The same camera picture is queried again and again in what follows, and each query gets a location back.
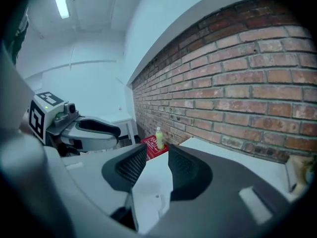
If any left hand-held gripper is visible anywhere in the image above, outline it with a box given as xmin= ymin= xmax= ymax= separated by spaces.
xmin=28 ymin=91 xmax=122 ymax=156

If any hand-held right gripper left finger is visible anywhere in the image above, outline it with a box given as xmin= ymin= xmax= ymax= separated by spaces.
xmin=60 ymin=143 xmax=148 ymax=232

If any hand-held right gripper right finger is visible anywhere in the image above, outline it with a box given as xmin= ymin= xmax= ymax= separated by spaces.
xmin=148 ymin=144 xmax=292 ymax=237

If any white plastic part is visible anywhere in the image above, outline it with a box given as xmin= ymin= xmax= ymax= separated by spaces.
xmin=132 ymin=187 xmax=165 ymax=233

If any small white side table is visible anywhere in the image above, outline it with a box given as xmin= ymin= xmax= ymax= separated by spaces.
xmin=108 ymin=117 xmax=137 ymax=146

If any red box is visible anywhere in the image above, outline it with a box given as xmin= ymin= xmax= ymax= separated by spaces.
xmin=140 ymin=136 xmax=169 ymax=161

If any yellow-green drink bottle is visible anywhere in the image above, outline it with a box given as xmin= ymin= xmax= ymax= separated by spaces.
xmin=155 ymin=126 xmax=164 ymax=150

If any person's dark green shirt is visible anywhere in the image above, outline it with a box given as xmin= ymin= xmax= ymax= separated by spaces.
xmin=4 ymin=6 xmax=29 ymax=66

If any long ceiling light tube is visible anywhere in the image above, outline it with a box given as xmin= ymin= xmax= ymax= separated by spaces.
xmin=52 ymin=0 xmax=70 ymax=19

